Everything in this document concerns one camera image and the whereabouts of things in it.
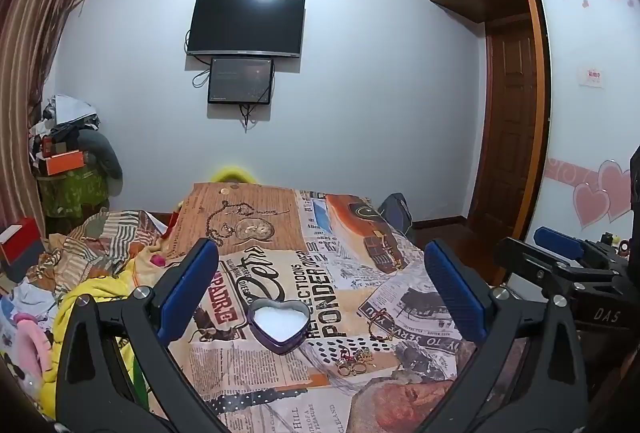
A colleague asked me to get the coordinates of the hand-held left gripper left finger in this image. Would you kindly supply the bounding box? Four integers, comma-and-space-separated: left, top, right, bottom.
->
56, 238, 231, 433

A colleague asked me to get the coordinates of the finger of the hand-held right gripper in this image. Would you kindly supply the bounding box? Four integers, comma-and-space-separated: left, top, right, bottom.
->
533, 226, 621, 271
494, 237, 622, 287

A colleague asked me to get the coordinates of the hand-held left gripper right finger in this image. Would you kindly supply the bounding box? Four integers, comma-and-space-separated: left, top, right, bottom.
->
417, 239, 588, 433

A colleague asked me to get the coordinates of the red string bracelet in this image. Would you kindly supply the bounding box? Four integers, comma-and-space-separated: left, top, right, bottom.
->
367, 305, 402, 342

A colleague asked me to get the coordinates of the purple heart-shaped tin box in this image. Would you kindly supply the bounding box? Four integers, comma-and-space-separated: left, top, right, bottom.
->
248, 299, 311, 355

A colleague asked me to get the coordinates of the dark blue bag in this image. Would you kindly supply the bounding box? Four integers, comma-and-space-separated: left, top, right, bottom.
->
377, 193, 416, 234

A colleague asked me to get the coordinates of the striped patchwork quilt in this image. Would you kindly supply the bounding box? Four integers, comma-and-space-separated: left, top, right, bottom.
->
30, 208, 171, 294

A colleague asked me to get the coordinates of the white heart-printed wardrobe door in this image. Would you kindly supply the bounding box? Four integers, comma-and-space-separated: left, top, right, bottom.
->
520, 0, 640, 244

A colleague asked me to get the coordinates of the printed newspaper-pattern blanket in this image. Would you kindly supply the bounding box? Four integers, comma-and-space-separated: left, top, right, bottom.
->
165, 183, 506, 433

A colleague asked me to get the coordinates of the yellow plastic chair back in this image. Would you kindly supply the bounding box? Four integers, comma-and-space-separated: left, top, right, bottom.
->
210, 167, 256, 184

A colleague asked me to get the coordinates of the brown wooden door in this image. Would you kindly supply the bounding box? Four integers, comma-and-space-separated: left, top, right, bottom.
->
467, 20, 543, 239

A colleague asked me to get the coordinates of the green patterned storage cover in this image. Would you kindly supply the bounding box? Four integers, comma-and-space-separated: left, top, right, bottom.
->
37, 168, 110, 219

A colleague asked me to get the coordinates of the pink plush toy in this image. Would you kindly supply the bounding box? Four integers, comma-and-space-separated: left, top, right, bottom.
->
15, 320, 53, 379

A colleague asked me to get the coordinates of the red box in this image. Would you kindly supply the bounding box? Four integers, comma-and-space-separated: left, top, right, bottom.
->
0, 219, 43, 264

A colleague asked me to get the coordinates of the orange box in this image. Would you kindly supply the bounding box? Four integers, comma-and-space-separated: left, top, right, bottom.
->
46, 152, 88, 176

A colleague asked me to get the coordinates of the pile of clothes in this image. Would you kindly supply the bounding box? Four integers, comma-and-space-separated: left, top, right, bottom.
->
27, 94, 123, 178

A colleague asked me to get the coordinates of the striped brown curtain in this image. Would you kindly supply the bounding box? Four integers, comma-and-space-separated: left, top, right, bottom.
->
0, 0, 96, 234

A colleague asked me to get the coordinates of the small black wall monitor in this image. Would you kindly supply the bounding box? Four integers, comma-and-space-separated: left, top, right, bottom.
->
208, 57, 275, 106

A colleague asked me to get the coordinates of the black wall television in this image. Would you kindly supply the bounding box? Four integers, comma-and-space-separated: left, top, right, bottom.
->
186, 0, 306, 60

